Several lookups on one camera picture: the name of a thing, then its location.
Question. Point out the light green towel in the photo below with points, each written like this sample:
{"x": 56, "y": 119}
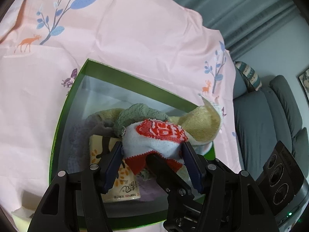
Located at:
{"x": 103, "y": 116}

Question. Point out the pink printed bedsheet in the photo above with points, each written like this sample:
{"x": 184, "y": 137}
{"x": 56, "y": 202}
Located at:
{"x": 132, "y": 41}

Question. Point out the cream towel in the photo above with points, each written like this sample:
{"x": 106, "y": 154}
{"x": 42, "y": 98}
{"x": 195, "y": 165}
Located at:
{"x": 205, "y": 123}

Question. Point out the grey curtain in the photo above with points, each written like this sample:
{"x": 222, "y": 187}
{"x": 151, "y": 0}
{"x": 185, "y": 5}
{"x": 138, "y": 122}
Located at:
{"x": 229, "y": 9}

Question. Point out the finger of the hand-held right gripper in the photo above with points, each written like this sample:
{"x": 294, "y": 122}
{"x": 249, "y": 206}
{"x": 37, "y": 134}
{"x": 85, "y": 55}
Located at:
{"x": 166, "y": 171}

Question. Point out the small yellow tissue pack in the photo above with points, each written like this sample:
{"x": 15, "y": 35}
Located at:
{"x": 95, "y": 149}

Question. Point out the printed cushion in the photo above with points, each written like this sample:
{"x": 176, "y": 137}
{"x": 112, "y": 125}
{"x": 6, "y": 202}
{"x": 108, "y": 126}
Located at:
{"x": 251, "y": 77}

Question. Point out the red and white cloth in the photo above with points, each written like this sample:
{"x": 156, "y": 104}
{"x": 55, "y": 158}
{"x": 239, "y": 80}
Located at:
{"x": 154, "y": 140}

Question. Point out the green cardboard box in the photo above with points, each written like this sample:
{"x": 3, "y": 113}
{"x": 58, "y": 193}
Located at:
{"x": 72, "y": 106}

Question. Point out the grey-green towel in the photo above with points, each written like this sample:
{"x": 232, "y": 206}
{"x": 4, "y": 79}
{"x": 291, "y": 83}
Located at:
{"x": 140, "y": 116}

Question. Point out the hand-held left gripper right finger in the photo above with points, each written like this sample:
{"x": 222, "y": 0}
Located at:
{"x": 192, "y": 169}

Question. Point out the purple towel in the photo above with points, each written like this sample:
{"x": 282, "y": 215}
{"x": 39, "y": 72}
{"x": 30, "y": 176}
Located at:
{"x": 77, "y": 149}

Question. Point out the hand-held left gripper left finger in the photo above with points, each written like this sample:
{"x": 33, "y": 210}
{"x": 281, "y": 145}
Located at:
{"x": 112, "y": 169}

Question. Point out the framed wall picture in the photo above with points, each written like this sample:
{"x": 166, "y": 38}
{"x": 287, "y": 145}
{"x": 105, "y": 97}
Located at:
{"x": 304, "y": 79}

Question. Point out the grey sofa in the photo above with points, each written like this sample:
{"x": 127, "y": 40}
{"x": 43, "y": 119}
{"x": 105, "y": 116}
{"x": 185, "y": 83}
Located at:
{"x": 265, "y": 116}

